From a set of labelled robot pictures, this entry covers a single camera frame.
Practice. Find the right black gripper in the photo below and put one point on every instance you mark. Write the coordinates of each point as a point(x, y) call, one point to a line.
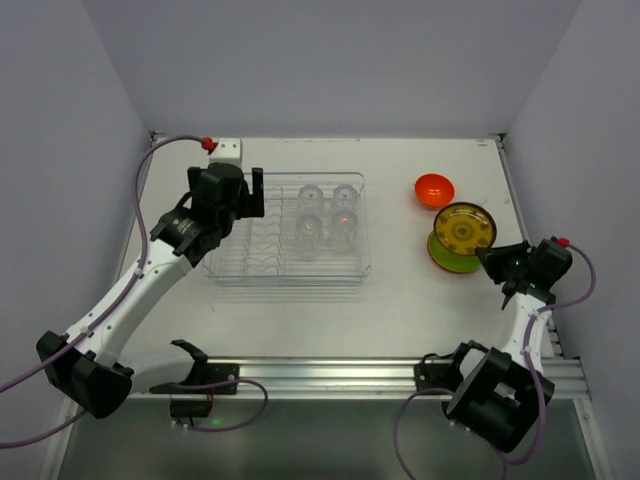
point(498, 261)

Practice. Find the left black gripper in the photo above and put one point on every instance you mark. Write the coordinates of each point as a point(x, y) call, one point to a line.
point(248, 201)

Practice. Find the olive brown plate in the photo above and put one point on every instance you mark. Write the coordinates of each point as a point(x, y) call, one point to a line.
point(462, 227)

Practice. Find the green plate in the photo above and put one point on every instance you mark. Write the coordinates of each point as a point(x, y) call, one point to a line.
point(433, 244)

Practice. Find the clear glass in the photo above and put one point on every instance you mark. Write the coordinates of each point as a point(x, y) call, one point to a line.
point(343, 231)
point(310, 200)
point(308, 238)
point(345, 197)

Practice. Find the orange bowl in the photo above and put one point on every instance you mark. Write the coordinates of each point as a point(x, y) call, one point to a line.
point(434, 191)

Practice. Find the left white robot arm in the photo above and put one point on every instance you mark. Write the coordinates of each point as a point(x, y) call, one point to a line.
point(85, 362)

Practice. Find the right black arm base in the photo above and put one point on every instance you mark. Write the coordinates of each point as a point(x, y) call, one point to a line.
point(443, 372)

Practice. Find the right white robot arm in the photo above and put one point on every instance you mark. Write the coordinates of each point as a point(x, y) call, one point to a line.
point(502, 389)

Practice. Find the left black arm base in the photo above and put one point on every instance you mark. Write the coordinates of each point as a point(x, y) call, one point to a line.
point(202, 372)

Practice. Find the clear plastic rack tray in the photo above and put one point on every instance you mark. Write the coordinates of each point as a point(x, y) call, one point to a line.
point(325, 255)

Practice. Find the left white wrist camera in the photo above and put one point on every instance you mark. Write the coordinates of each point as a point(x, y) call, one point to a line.
point(228, 150)

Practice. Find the aluminium mounting rail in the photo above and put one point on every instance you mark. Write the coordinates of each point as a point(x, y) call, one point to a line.
point(291, 378)

